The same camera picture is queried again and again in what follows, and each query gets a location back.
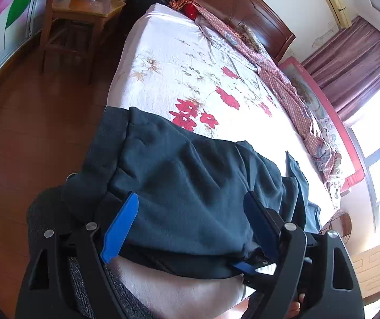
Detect grey herringbone fabric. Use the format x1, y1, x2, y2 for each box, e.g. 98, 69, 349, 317
67, 257, 157, 319

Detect maroon curtain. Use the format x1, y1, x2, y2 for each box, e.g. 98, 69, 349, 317
301, 16, 380, 123

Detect floral print wardrobe door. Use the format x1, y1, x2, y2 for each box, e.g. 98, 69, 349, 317
0, 0, 49, 83

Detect beige air conditioner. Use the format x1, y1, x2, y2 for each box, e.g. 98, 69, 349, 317
319, 0, 353, 29

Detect person's right hand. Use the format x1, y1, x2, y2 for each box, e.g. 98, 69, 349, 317
288, 301, 307, 318

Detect orange fringed cloth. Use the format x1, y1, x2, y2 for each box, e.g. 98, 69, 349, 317
169, 0, 197, 11

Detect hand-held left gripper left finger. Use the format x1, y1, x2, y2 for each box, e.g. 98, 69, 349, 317
15, 191, 140, 319

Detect electric fan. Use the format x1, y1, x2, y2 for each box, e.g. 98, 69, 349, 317
319, 211, 353, 240

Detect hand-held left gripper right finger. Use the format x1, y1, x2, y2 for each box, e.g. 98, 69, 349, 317
245, 191, 365, 319

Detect pink cartoon bed rail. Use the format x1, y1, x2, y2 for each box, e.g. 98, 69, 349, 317
278, 56, 366, 196

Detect dark blue pants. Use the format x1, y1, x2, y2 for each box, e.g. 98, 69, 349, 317
60, 106, 321, 280

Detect pink patterned quilt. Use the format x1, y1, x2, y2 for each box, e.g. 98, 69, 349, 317
195, 5, 343, 200

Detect wooden chair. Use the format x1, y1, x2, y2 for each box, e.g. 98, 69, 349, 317
40, 0, 127, 83

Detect bed with floral sheet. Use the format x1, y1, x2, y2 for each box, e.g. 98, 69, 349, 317
105, 3, 345, 319

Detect panelled cabinet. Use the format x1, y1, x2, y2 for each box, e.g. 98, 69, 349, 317
351, 239, 380, 303

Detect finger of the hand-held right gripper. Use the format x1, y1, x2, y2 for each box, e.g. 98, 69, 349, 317
233, 256, 277, 293

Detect red round object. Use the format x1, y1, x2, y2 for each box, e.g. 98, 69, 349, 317
185, 3, 200, 20

